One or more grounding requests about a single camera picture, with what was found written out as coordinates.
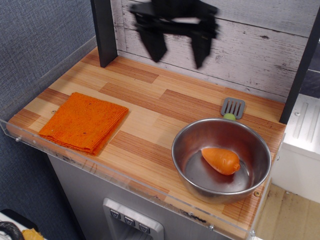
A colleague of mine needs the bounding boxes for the dark right shelf post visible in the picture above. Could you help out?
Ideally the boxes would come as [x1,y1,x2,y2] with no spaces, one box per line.
[279,9,320,124]

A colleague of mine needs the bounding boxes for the black braided cable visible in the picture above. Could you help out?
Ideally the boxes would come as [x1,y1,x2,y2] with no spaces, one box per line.
[0,221,25,240]

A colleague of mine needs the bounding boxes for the clear acrylic table guard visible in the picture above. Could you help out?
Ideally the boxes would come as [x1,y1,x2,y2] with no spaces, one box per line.
[0,38,285,240]

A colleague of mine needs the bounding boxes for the white ribbed side unit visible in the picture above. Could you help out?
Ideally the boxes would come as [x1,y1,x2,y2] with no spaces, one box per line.
[270,94,320,203]

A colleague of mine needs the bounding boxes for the grey toy fridge cabinet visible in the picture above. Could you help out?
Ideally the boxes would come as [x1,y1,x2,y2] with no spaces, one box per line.
[48,155,226,240]

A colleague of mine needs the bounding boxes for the folded orange cloth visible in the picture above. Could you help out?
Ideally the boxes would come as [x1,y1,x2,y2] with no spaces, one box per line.
[39,92,129,156]

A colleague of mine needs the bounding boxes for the dark left shelf post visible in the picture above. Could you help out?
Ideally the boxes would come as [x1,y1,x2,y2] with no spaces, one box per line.
[90,0,118,68]

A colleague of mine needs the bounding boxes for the silver metal bowl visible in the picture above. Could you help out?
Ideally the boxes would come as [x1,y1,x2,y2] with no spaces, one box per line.
[171,118,272,204]

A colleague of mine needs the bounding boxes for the orange plastic carrot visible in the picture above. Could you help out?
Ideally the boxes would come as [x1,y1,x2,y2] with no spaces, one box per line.
[201,147,241,176]

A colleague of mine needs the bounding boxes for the silver dispenser button panel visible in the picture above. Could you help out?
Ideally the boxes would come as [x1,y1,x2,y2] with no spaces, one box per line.
[103,197,165,240]

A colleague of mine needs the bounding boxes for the dark shelf post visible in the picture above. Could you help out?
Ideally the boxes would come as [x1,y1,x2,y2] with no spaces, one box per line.
[90,0,118,68]
[279,9,320,124]

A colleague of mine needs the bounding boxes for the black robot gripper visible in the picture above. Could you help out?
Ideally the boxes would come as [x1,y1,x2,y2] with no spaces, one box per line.
[129,0,219,69]

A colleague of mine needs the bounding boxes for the green handled grey spatula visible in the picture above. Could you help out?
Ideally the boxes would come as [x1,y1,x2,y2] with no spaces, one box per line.
[220,97,246,120]

